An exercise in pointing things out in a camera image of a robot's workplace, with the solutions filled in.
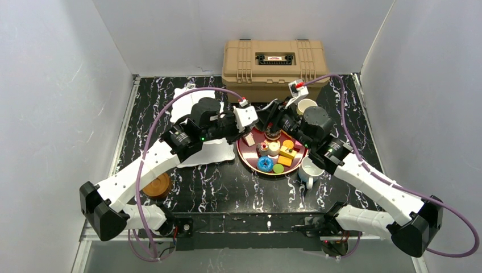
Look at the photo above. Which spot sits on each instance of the white three-tier dessert stand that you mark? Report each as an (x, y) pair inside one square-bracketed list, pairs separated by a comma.
[(214, 151)]

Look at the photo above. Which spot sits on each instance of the chocolate glazed donut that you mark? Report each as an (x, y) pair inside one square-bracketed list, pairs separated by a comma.
[(272, 135)]

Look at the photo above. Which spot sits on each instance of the red round tray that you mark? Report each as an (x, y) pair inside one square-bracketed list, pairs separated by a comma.
[(249, 155)]

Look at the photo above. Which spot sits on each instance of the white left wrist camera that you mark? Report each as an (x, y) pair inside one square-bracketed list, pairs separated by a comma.
[(245, 115)]

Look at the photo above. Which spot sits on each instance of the pink cake with cherry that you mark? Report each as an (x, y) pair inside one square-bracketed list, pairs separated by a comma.
[(298, 146)]

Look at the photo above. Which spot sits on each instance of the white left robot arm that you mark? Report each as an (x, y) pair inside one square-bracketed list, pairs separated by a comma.
[(106, 204)]

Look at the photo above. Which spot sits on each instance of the brown wooden coaster stack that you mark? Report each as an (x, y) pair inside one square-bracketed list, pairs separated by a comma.
[(159, 188)]

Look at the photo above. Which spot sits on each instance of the white round cream puff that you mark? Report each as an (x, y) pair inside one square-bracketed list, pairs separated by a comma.
[(274, 148)]

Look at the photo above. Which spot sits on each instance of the pale green ceramic mug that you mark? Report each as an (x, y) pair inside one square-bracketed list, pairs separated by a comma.
[(303, 104)]

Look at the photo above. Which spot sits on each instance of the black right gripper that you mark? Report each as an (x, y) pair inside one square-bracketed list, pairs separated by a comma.
[(277, 120)]

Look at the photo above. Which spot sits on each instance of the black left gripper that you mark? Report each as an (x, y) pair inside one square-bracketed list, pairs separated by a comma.
[(233, 133)]

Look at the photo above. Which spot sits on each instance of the orange round cookie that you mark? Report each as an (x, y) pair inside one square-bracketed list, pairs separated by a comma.
[(288, 144)]

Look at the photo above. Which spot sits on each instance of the tan plastic toolbox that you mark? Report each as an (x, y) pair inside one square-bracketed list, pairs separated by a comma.
[(260, 70)]

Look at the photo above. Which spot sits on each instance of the white mug blue base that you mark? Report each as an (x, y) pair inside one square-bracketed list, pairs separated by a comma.
[(309, 173)]

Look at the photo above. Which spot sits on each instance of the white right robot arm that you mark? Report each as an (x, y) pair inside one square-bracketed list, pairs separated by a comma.
[(410, 222)]

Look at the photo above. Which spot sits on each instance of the green round macaron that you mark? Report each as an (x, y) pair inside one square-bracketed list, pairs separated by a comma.
[(278, 168)]

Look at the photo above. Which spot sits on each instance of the black base frame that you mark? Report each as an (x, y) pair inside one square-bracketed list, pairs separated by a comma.
[(307, 231)]

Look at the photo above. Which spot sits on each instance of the blue sprinkled donut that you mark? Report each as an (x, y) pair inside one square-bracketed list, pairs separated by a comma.
[(265, 164)]

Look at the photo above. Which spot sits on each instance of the orange square cake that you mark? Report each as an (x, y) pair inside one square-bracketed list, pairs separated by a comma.
[(284, 161)]

